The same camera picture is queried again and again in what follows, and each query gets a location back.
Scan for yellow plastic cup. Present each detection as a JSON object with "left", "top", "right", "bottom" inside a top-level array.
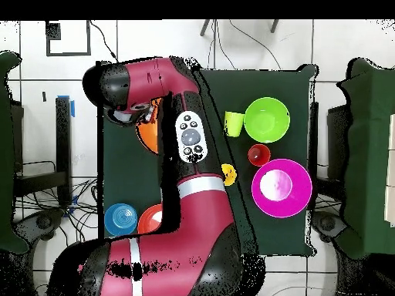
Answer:
[{"left": 221, "top": 163, "right": 238, "bottom": 187}]

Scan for green plastic cup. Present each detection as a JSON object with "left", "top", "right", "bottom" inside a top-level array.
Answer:
[{"left": 224, "top": 111, "right": 245, "bottom": 139}]

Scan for orange plastic bowl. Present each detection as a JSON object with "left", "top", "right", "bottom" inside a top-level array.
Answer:
[{"left": 134, "top": 97, "right": 164, "bottom": 155}]

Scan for pink plastic bowl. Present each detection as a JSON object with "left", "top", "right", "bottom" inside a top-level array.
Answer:
[{"left": 251, "top": 158, "right": 313, "bottom": 219}]

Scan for dark green table cloth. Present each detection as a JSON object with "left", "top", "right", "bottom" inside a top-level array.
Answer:
[{"left": 96, "top": 60, "right": 317, "bottom": 257}]

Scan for red plastic cup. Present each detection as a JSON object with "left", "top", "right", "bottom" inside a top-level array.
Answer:
[{"left": 247, "top": 143, "right": 272, "bottom": 168}]

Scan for red-orange plastic bowl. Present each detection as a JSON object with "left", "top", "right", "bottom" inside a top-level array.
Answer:
[{"left": 137, "top": 203, "right": 164, "bottom": 235}]

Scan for green plastic bowl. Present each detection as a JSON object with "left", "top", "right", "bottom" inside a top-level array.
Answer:
[{"left": 243, "top": 96, "right": 291, "bottom": 144}]

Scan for blue plastic bowl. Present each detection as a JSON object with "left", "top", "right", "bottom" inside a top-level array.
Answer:
[{"left": 103, "top": 203, "right": 139, "bottom": 238}]

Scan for blue tape strip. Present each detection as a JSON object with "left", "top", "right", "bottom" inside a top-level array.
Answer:
[{"left": 57, "top": 94, "right": 76, "bottom": 118}]

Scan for black metal stand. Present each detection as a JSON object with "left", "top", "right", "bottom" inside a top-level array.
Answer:
[{"left": 13, "top": 96, "right": 73, "bottom": 207}]

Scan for green covered side table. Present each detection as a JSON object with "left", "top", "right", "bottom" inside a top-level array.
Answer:
[
  {"left": 334, "top": 57, "right": 395, "bottom": 260},
  {"left": 0, "top": 50, "right": 29, "bottom": 254}
]

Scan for tangled floor cables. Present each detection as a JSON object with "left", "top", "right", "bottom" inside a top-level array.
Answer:
[{"left": 13, "top": 175, "right": 100, "bottom": 247}]

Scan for black floor cable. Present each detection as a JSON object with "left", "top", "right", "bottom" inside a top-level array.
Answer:
[{"left": 89, "top": 20, "right": 120, "bottom": 62}]

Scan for black square floor frame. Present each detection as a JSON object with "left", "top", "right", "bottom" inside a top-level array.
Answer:
[{"left": 45, "top": 20, "right": 93, "bottom": 57}]

